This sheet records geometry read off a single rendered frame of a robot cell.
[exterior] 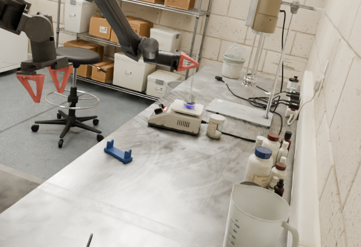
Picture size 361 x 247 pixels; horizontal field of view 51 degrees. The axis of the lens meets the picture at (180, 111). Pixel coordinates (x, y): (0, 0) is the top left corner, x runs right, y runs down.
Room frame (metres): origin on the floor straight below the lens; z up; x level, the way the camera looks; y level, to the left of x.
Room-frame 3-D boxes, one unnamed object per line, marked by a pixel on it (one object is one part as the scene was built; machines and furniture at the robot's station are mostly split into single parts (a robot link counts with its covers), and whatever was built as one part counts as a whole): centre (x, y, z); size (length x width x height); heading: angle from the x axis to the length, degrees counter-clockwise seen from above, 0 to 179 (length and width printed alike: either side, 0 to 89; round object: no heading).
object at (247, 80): (1.69, -0.29, 1.02); 0.07 x 0.07 x 0.25
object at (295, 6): (1.70, -0.40, 1.26); 0.25 x 0.11 x 0.05; 76
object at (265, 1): (1.69, -0.27, 1.25); 0.15 x 0.11 x 0.24; 76
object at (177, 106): (1.39, -0.02, 0.83); 0.12 x 0.12 x 0.01; 84
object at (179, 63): (1.40, 0.01, 1.01); 0.09 x 0.07 x 0.07; 90
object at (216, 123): (1.36, -0.14, 0.79); 0.06 x 0.06 x 0.08
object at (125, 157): (1.07, 0.17, 0.77); 0.10 x 0.03 x 0.04; 56
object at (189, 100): (1.37, -0.03, 0.87); 0.06 x 0.05 x 0.08; 4
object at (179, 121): (1.40, 0.00, 0.79); 0.22 x 0.13 x 0.08; 84
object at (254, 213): (0.69, -0.21, 0.82); 0.18 x 0.13 x 0.15; 43
